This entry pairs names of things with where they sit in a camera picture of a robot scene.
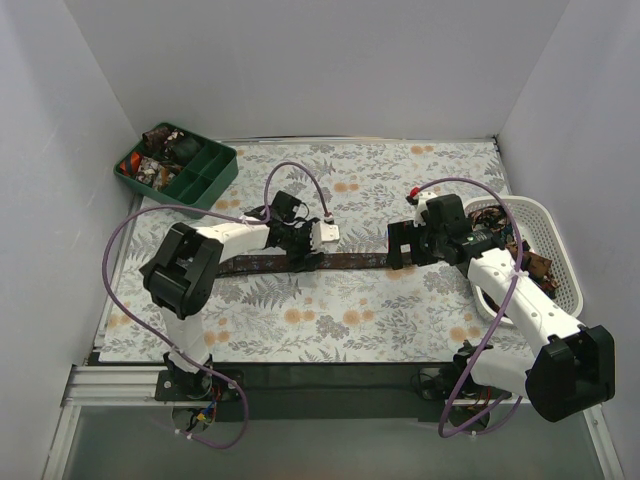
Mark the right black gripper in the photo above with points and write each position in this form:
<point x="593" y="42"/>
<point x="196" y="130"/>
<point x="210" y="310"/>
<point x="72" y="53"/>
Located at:
<point x="417" y="245"/>

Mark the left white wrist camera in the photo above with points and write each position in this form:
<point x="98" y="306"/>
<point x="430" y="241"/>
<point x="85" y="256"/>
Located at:
<point x="324" y="233"/>

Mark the brown blue floral tie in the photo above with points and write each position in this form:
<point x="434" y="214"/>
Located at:
<point x="273" y="264"/>

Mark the white perforated plastic basket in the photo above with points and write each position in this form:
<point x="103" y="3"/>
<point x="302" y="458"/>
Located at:
<point x="538" y="228"/>

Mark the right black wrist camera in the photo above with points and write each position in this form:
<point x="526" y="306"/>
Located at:
<point x="446" y="216"/>

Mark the floral patterned table mat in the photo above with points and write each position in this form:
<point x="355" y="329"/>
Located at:
<point x="372" y="315"/>

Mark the green divided organizer tray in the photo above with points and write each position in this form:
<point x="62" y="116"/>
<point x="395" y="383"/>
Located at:
<point x="201" y="184"/>

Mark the rolled ties in tray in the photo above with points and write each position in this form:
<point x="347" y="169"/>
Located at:
<point x="164" y="153"/>

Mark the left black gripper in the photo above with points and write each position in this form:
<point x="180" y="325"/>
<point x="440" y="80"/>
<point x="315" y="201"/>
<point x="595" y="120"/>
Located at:
<point x="304" y="247"/>

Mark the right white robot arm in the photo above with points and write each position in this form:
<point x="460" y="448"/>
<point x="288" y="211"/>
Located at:
<point x="574" y="365"/>

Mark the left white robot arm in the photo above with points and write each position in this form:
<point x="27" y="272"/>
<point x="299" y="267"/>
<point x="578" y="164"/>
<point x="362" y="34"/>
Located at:
<point x="181" y="275"/>

